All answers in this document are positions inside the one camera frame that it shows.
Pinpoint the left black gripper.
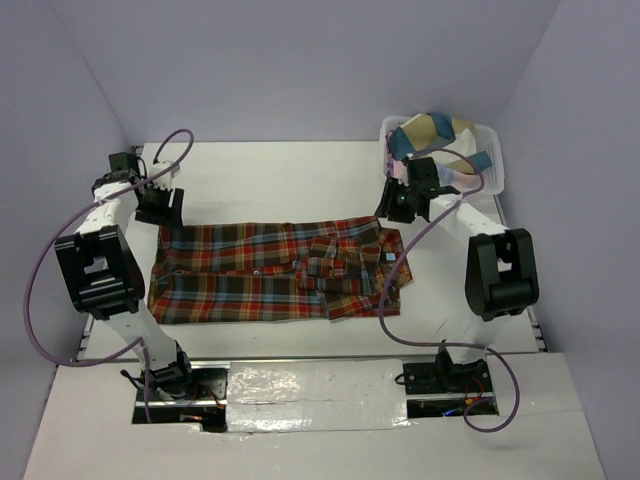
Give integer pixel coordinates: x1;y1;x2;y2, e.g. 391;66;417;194
134;182;184;230

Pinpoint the red brown plaid shirt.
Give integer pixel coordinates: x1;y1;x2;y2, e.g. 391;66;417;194
147;216;413;325

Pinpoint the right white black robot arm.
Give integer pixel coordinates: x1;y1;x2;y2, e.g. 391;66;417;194
375;154;539;394

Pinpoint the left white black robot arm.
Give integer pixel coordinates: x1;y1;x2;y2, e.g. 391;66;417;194
54;152;196;401

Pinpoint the blue beige checked cloth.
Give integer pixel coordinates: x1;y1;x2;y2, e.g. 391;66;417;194
386;112;493;175

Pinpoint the white plastic basket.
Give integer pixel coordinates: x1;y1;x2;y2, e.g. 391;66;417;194
378;116;505;196

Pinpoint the silver foil cover plate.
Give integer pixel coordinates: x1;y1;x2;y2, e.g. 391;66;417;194
226;359;410;433

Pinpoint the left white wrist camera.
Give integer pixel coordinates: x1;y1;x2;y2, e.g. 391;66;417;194
147;162;180;191

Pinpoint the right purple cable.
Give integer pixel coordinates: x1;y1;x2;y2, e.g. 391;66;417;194
377;147;521;432

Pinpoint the purple cable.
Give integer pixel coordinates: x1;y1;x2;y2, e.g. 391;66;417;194
377;147;521;432
22;129;195;424

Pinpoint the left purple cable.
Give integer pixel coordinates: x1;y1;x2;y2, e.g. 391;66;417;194
22;129;195;424

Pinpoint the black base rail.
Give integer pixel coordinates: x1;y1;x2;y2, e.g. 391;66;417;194
132;359;498;433

